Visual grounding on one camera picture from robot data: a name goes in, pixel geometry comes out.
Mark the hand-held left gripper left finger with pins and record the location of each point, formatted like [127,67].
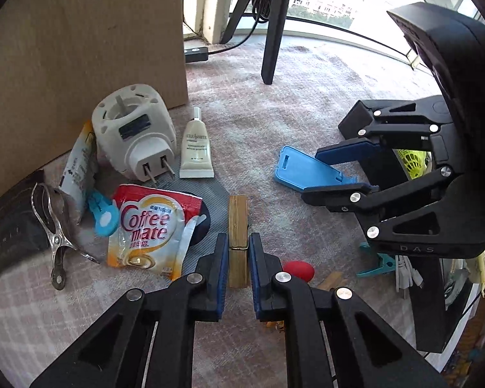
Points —
[223,275]

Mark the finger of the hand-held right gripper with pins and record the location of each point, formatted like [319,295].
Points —
[347,152]
[339,196]

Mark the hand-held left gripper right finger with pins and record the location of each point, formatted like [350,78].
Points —
[255,279]

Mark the wooden clothespin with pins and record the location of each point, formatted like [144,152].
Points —
[237,226]
[331,281]

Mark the black wet wipe packet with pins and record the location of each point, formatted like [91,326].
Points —
[12,226]

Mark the red egg-shaped toy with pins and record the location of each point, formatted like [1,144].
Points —
[300,270]

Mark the blue folding phone stand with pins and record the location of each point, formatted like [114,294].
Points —
[303,167]

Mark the yellow shuttlecock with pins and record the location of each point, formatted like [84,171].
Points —
[414,161]

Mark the grey black fabric pouch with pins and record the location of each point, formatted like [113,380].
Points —
[210,198]

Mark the teal plastic clip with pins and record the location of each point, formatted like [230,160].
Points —
[378,264]

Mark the red white creamer sachet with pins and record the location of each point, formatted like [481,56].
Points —
[149,230]

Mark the cream squeeze tube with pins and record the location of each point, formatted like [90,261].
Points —
[196,149]

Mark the blue plastic clip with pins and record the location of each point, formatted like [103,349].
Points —
[103,212]

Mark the black stand legs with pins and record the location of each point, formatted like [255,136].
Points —
[273,20]

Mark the white plug adapter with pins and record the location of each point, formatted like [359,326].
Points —
[131,129]

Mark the metal spring clip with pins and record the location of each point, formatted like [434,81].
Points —
[50,226]

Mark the black power adapter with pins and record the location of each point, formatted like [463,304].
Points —
[196,54]

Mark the white orange sachet tube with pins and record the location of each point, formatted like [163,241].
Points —
[79,165]

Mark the brown cardboard box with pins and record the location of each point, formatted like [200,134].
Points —
[76,60]

